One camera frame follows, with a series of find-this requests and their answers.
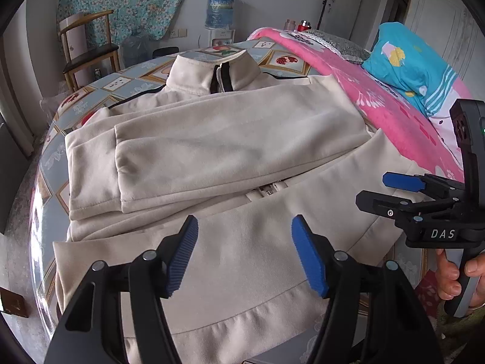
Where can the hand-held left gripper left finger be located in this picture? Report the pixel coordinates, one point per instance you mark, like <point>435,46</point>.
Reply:
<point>183,259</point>

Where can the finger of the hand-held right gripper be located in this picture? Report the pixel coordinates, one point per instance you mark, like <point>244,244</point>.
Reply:
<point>401,181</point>
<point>379,203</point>

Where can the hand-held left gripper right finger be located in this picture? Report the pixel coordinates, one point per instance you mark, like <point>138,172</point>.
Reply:
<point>309,263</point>

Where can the cream zip jacket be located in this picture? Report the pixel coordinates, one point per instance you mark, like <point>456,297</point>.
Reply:
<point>235,140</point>

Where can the person's right forearm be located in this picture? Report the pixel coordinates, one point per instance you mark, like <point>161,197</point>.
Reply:
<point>454,335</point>

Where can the person's right hand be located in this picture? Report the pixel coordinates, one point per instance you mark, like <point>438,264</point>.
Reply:
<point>449,276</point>

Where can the pink floral blanket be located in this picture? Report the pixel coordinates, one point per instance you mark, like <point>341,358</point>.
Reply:
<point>379,94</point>

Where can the cyan patterned pillow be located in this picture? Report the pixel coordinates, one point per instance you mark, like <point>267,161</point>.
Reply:
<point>409,60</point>

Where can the grey lace-trimmed cushion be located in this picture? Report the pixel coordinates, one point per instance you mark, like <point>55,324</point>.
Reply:
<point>333,43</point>

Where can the brown cardboard box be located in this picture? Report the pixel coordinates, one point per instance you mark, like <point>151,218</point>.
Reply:
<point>13,303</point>

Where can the white wardrobe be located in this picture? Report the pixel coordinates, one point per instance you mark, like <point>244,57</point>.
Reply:
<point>435,3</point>

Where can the pink jar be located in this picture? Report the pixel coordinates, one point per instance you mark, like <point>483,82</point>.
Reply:
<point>290,24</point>

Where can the black pedal bin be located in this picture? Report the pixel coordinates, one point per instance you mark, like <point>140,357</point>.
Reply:
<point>165,52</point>

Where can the clear empty water jug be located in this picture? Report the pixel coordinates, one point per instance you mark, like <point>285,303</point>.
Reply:
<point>137,51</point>

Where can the wooden chair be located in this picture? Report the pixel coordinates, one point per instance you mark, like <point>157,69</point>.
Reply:
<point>91,55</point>

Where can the white water dispenser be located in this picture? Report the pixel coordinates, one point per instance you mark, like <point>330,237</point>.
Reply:
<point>220,38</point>

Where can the white paper bag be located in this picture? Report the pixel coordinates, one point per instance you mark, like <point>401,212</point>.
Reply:
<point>75,36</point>

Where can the blue water bottle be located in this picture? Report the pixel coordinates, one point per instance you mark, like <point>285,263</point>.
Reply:
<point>220,9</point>

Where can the teal floral hanging cloth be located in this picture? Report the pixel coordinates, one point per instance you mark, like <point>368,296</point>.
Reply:
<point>129,3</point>

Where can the wall socket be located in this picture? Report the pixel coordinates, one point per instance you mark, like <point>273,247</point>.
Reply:
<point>178,33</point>

